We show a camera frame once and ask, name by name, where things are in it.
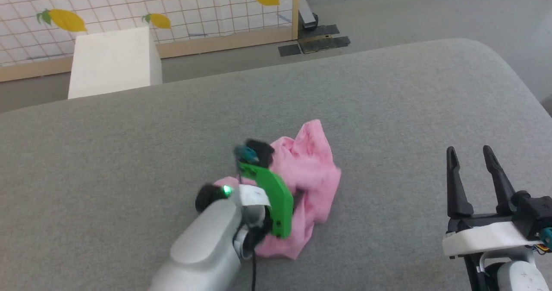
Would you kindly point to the pink garment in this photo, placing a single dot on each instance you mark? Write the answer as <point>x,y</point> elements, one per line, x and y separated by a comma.
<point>312,166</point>

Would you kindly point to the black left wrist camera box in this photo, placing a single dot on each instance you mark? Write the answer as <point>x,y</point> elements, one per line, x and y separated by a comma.
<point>261,149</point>

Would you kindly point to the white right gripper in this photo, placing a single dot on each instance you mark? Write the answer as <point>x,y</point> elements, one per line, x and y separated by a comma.
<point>487,239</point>

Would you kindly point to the white box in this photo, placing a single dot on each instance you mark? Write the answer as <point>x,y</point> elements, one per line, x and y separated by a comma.
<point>112,62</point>

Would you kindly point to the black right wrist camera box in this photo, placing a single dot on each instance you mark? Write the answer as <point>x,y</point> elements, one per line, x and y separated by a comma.
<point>537,211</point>

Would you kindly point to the grey metal panel stand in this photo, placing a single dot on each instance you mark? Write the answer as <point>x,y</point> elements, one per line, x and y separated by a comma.
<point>307,10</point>

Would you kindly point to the lemon print backdrop panel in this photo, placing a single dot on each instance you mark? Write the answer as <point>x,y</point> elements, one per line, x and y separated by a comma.
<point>194,6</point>

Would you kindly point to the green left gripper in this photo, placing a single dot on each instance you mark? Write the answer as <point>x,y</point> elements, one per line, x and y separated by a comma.
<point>278,196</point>

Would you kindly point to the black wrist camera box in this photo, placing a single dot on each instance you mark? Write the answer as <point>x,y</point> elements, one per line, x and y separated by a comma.
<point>261,149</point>
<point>537,211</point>

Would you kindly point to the grey fabric sofa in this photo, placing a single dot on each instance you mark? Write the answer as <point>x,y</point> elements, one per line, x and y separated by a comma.
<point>388,110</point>

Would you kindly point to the black floor plates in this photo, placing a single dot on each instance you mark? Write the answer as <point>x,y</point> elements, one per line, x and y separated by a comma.
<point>317,42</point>

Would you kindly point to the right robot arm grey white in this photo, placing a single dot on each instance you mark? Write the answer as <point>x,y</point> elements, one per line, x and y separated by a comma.
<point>519,278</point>

